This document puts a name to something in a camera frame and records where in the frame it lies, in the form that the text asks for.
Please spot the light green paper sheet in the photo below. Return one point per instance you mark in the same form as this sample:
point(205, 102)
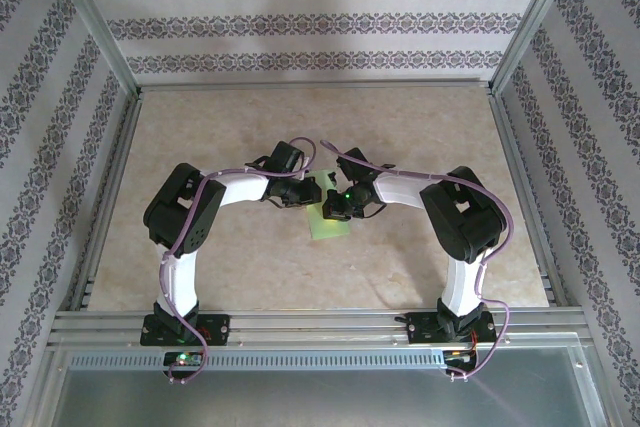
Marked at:
point(330, 229)

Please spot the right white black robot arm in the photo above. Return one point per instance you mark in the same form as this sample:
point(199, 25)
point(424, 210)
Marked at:
point(462, 287)

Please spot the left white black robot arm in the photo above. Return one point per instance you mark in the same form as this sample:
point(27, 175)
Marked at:
point(177, 287)

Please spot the grey metal sheet panel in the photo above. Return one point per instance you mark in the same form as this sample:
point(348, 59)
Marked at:
point(320, 397)

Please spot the small circuit board green light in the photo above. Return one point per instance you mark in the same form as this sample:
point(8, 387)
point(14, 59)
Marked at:
point(184, 359)

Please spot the aluminium cross rail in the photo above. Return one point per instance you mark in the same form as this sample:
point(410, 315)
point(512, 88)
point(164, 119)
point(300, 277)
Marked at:
point(320, 83)

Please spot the aluminium mounting rail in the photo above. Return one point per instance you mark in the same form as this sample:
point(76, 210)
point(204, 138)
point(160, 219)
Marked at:
point(320, 327)

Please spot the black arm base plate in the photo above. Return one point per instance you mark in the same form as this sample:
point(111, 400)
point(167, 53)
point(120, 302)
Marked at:
point(217, 329)
point(425, 329)

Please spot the aluminium side rail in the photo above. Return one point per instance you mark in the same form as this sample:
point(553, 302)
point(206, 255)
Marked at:
point(527, 197)
point(109, 197)

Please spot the aluminium frame post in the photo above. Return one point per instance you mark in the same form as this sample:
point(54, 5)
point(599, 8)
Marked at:
point(529, 27)
point(97, 27)

